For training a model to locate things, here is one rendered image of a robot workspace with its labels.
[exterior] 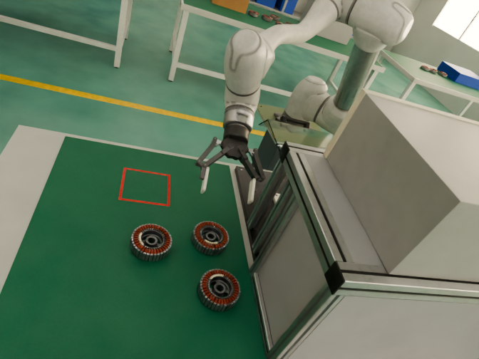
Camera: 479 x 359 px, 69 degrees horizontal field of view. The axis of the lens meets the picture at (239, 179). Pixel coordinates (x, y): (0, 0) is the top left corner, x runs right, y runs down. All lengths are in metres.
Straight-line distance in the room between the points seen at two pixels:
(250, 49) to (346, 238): 0.50
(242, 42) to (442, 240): 0.61
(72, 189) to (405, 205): 0.91
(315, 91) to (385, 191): 1.11
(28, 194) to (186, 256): 0.48
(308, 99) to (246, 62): 0.94
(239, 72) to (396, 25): 0.61
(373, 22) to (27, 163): 1.20
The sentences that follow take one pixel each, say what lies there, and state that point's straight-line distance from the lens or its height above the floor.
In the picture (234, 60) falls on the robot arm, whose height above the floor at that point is 1.26.
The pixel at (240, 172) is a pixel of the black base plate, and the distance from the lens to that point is 1.37.
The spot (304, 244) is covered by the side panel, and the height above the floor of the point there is 1.03.
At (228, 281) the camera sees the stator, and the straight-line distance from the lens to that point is 0.99.
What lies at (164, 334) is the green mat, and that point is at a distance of 0.91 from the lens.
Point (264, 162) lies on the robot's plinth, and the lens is 2.01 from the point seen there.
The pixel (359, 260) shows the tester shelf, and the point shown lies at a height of 1.11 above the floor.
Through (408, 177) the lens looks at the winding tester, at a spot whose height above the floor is 1.27.
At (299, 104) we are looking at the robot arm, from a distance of 1.84.
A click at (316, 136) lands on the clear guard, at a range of 1.19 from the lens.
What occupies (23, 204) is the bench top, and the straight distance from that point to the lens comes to 1.13.
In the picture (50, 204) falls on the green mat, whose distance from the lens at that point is 1.13.
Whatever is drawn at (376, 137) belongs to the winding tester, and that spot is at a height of 1.27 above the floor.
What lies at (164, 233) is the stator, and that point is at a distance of 1.03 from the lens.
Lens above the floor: 1.56
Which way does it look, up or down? 36 degrees down
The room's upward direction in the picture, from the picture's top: 24 degrees clockwise
